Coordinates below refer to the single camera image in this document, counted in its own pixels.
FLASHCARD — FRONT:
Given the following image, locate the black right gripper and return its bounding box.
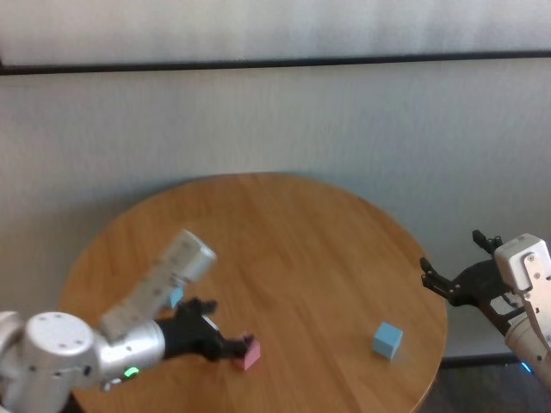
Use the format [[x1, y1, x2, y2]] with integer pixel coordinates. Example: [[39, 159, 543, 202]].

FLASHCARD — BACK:
[[419, 230, 525, 337]]

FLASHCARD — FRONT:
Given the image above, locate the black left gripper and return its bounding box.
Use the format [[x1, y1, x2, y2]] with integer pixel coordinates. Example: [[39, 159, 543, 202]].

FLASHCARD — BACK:
[[157, 298, 257, 361]]

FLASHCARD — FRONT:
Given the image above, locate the pink cube block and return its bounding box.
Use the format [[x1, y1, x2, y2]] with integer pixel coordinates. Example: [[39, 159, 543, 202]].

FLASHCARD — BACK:
[[233, 330, 263, 371]]

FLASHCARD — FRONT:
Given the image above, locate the light blue cube block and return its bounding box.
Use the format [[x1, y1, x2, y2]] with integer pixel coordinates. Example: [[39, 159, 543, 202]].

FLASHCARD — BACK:
[[371, 321, 405, 360], [165, 287, 185, 310]]

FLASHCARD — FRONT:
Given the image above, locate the frosted white window panel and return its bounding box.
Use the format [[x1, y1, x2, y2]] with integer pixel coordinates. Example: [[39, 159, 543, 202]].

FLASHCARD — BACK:
[[0, 0, 551, 65]]

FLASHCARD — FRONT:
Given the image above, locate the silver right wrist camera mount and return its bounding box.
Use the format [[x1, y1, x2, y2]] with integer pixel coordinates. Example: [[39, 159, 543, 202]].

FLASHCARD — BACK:
[[493, 233, 551, 350]]

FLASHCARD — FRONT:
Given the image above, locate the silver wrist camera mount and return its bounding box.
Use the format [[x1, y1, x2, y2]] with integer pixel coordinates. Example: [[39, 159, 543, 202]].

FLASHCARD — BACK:
[[493, 233, 551, 350], [99, 228, 218, 342]]

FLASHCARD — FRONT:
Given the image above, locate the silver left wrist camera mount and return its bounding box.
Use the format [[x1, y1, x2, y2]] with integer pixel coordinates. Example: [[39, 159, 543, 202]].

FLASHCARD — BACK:
[[99, 228, 218, 342]]

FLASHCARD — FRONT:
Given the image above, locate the black wall rail strip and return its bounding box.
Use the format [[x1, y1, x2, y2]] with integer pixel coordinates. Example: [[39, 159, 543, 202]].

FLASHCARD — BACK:
[[0, 50, 551, 77]]

